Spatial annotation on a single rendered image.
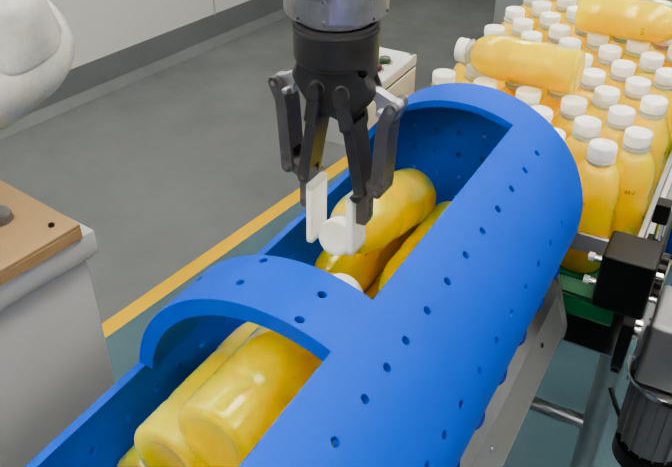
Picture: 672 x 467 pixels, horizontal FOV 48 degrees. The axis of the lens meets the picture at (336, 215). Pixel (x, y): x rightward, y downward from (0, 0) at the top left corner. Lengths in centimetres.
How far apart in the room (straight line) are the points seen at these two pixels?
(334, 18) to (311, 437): 32
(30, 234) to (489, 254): 63
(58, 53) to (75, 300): 35
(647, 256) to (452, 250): 46
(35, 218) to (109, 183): 212
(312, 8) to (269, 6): 430
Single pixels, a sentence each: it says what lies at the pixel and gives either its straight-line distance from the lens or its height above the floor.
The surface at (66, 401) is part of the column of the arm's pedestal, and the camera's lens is 123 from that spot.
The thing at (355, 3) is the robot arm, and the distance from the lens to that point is 61.
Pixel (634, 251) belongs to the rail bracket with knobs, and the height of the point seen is 100.
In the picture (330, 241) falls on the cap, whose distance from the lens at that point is 76.
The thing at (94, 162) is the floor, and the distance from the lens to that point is 339.
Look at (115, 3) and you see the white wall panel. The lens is 407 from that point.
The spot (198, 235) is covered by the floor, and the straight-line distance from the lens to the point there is 281.
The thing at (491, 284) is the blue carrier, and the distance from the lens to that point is 69.
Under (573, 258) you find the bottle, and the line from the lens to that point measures 117.
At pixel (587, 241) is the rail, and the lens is 113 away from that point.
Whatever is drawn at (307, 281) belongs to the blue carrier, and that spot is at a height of 123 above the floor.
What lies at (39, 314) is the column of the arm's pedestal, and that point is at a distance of 112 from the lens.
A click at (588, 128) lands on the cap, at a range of 115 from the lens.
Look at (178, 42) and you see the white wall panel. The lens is 439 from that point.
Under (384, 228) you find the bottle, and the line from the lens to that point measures 79.
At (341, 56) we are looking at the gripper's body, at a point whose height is 136.
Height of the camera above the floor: 160
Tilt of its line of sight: 34 degrees down
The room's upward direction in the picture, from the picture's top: straight up
